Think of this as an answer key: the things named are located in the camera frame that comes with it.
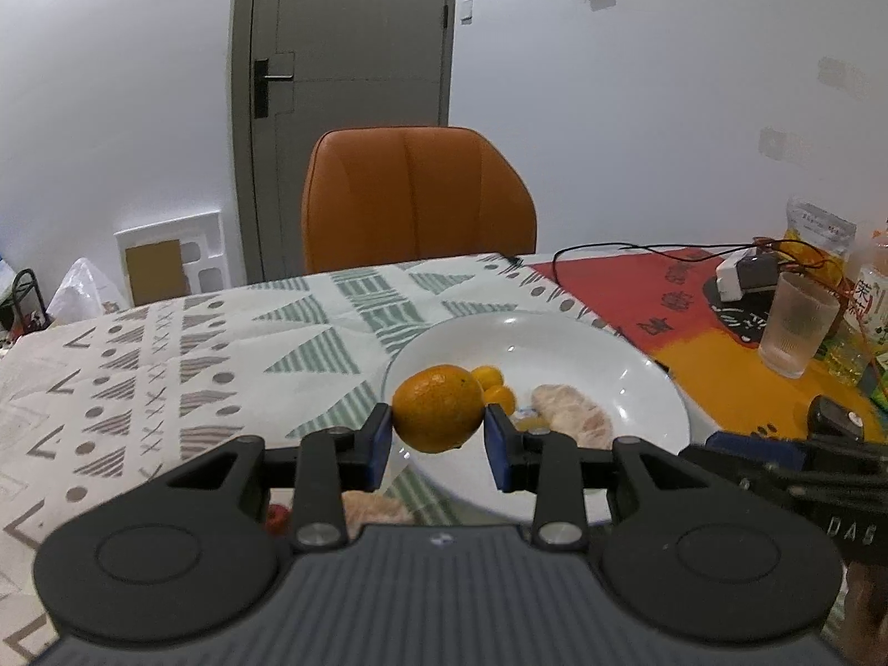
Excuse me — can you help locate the red and orange mat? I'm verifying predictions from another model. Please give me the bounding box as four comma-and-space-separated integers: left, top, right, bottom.
531, 246, 888, 445

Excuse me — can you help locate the white plate with blue print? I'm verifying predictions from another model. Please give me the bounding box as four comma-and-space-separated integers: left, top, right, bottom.
380, 312, 691, 521

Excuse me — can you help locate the snack bag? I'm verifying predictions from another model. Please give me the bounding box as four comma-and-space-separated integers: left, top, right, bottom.
784, 198, 857, 271

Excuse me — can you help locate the grey door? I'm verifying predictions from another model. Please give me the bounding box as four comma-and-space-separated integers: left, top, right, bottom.
231, 0, 459, 285

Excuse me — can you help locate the small pinkish pomelo segment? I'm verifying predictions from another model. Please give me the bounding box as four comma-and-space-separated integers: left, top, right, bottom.
341, 490, 416, 542

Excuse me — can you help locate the patterned tablecloth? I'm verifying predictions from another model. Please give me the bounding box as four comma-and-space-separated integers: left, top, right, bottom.
0, 253, 695, 666

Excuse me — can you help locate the large peeled pomelo segment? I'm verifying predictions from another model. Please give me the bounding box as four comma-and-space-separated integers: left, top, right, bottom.
531, 384, 615, 448

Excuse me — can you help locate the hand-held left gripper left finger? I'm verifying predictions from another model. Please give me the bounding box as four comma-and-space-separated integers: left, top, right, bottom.
149, 402, 394, 551

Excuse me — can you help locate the clear plastic bag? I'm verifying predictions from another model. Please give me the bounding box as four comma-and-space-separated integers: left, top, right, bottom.
45, 258, 129, 324

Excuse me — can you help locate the black cable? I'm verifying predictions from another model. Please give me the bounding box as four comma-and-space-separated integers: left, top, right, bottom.
509, 239, 834, 273

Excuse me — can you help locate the person's right hand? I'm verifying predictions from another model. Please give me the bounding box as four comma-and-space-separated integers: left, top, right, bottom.
841, 558, 888, 649

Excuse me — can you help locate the large orange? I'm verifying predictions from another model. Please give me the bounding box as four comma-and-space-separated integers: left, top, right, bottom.
392, 364, 485, 454

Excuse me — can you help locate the white power adapter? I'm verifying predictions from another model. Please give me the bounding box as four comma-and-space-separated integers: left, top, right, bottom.
714, 253, 781, 302

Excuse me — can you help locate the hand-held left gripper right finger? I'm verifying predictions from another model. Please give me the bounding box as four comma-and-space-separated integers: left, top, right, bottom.
484, 404, 709, 548

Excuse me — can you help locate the white foam packaging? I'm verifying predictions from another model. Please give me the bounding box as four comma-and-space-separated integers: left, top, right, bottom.
114, 211, 229, 306

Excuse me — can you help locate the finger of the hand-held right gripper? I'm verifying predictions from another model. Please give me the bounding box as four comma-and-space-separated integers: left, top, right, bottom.
806, 395, 888, 446
678, 431, 888, 504

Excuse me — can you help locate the orange chair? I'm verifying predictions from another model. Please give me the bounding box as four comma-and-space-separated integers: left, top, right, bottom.
301, 126, 538, 275

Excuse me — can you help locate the black door handle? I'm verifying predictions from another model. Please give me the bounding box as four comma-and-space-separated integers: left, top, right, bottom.
253, 59, 294, 119

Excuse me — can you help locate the black metal rack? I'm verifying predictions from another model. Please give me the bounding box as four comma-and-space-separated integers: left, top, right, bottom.
0, 269, 49, 344

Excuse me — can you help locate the ribbed glass cup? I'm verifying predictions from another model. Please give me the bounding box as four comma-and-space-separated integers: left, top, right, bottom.
758, 272, 842, 379

